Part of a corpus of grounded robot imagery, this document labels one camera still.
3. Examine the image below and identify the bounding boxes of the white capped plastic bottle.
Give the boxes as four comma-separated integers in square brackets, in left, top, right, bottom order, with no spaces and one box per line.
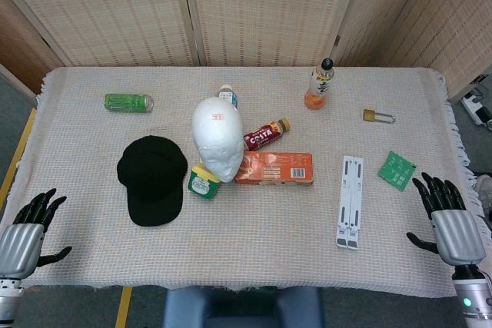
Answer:
[214,84,238,109]

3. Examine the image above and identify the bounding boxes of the black cap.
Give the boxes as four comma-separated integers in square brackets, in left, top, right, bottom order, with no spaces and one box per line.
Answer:
[116,135,188,228]

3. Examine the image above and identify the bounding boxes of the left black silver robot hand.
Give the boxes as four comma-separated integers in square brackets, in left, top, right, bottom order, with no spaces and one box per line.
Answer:
[0,188,73,280]

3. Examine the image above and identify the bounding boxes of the green drink can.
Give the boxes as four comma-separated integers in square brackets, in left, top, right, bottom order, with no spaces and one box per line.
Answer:
[104,93,155,114]

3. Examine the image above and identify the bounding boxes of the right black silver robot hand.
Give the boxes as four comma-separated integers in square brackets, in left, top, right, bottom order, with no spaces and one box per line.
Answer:
[406,172,486,267]

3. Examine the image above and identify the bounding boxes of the green tub with yellow lid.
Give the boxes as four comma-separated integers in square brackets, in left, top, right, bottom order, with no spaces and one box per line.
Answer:
[187,164,221,201]

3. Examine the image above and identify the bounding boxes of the brass padlock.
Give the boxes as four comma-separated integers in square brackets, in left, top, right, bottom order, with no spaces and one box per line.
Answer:
[362,108,396,124]

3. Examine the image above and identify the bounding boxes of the white foam mannequin head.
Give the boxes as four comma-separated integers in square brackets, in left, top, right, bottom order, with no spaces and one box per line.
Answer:
[191,96,244,184]

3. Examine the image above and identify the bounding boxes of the white power strip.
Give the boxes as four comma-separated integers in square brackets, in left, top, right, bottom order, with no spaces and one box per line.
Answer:
[460,91,492,126]

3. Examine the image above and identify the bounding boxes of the white woven tablecloth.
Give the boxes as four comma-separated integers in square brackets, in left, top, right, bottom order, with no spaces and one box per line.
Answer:
[15,66,481,299]

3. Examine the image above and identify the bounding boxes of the green sachet packet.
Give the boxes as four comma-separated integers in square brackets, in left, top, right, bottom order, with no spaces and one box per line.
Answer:
[377,151,417,193]

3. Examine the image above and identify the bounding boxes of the orange juice bottle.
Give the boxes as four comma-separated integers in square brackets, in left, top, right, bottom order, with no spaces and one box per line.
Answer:
[304,58,334,111]

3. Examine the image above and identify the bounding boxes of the white folding laptop stand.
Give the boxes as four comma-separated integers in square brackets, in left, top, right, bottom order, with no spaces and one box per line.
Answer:
[335,154,365,250]

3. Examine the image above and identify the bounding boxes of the orange biscuit box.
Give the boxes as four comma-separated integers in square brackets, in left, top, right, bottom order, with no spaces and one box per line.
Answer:
[234,151,314,186]

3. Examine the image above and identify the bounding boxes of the woven folding screen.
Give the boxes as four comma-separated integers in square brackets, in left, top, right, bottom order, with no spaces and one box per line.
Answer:
[0,0,492,102]

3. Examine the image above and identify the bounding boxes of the Costa coffee bottle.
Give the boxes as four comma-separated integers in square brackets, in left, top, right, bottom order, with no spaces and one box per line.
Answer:
[243,118,291,152]

